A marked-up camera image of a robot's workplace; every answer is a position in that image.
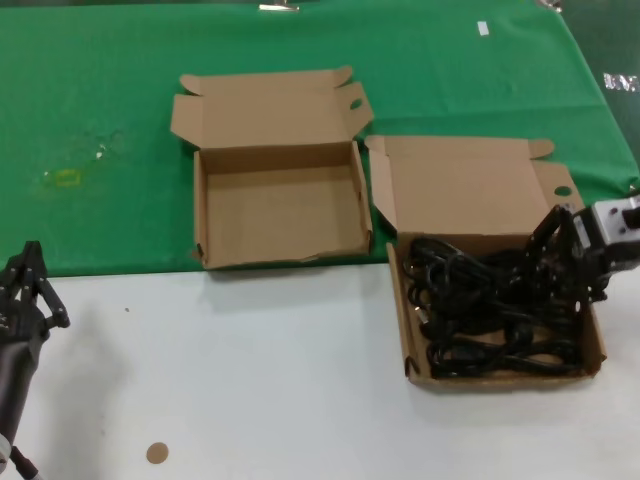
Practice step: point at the round brown cardboard disc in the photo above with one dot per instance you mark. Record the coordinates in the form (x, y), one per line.
(157, 452)

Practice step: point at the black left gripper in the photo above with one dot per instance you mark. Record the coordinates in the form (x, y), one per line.
(20, 322)

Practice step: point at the green tablecloth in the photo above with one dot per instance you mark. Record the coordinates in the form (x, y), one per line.
(100, 75)

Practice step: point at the left cardboard box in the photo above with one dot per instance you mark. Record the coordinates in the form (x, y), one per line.
(280, 220)

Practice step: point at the silver metal table clamp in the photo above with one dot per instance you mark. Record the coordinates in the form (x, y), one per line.
(634, 188)
(277, 7)
(550, 3)

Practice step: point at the small white label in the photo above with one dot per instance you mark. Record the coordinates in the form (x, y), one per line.
(483, 28)

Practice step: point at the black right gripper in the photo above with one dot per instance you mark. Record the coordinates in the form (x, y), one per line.
(585, 255)

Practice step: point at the right cardboard box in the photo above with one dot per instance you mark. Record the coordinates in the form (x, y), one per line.
(460, 190)

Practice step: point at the cardboard box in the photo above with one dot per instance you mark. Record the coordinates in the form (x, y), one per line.
(280, 220)
(460, 190)

